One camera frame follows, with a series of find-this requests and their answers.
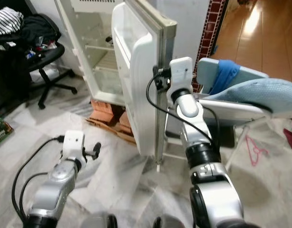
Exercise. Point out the black crumpled cloth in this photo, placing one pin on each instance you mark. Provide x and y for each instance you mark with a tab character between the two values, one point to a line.
39	29

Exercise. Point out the red tiled pillar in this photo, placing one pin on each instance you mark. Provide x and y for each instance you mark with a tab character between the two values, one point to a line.
215	23

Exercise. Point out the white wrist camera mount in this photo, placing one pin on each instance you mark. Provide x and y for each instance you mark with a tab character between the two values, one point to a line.
72	145
182	73

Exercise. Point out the pale grey board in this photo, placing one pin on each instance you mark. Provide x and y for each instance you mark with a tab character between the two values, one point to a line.
255	77

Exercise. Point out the black office chair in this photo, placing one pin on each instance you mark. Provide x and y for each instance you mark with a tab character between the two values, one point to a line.
48	59

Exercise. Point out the grey fridge door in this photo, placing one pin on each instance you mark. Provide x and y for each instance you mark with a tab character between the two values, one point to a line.
141	71

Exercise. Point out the black white striped cloth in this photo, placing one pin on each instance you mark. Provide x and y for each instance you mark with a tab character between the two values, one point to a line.
7	21

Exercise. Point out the blue cloth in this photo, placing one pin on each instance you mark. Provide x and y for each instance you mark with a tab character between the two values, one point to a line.
227	76

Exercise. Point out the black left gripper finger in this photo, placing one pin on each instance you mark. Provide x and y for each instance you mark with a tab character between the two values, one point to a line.
97	150

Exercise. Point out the light blue pillow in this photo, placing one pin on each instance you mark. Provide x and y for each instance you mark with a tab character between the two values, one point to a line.
260	95

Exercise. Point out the grey left robot leg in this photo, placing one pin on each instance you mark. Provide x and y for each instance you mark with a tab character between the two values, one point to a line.
98	222

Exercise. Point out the orange clay brick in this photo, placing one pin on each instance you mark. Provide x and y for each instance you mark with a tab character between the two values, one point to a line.
102	111
124	124

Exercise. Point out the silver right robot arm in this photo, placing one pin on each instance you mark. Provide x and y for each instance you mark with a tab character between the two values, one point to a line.
186	107

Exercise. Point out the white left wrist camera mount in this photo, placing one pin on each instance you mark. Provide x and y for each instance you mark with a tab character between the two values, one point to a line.
72	145

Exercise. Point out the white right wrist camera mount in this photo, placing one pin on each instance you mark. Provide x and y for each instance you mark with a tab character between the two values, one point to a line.
182	73

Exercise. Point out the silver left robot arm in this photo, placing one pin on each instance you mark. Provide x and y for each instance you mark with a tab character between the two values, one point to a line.
53	183

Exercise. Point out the white folding chair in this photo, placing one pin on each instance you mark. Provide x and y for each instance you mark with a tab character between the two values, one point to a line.
236	111

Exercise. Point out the white plastic bag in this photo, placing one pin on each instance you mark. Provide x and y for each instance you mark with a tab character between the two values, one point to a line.
53	75

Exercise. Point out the green printed box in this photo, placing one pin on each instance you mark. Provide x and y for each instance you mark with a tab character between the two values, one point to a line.
2	134

